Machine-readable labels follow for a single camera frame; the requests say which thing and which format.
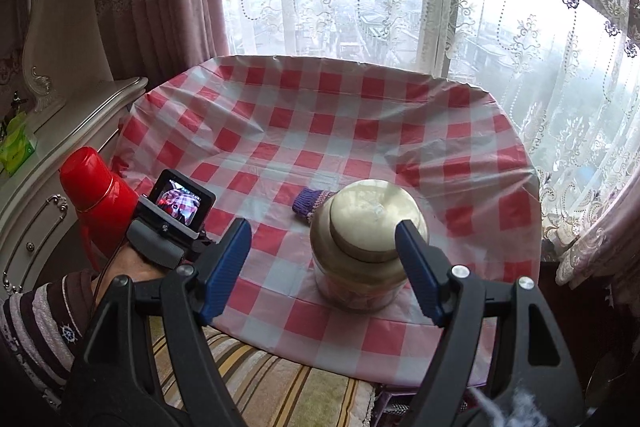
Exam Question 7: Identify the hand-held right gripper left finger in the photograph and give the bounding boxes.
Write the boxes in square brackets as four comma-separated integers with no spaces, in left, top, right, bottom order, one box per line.
[62,217,253,427]

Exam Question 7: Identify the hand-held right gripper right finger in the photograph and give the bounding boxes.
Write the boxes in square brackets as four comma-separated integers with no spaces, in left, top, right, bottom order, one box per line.
[394,219,586,427]

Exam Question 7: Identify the glass jar with metal lid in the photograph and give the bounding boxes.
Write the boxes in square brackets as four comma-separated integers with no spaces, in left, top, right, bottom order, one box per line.
[309,179,430,313]

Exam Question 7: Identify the person's left forearm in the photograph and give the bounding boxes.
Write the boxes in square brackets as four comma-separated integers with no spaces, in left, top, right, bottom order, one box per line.
[0,252,168,408]

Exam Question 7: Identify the red thermos jug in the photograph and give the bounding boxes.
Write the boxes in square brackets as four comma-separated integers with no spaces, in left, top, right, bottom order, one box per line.
[59,146,151,268]

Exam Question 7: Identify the white ornate dresser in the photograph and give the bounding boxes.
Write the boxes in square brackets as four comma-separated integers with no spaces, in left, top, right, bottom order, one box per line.
[0,77,150,303]

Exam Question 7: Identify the striped velvet cushion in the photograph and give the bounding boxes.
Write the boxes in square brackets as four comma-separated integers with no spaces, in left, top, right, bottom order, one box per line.
[150,322,381,427]

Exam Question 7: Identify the red white checkered tablecloth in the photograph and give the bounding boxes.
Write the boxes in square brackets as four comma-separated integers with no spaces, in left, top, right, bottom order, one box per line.
[111,54,543,388]

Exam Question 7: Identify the green packet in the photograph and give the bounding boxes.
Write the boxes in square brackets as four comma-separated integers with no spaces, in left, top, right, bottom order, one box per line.
[0,113,38,175]

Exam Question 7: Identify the sheer lace curtain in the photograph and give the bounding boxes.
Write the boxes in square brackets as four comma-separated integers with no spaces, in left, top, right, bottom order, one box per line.
[215,0,640,258]

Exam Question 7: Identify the white ornate mirror frame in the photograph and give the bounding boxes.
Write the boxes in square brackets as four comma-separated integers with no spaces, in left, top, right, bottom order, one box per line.
[0,0,68,118]

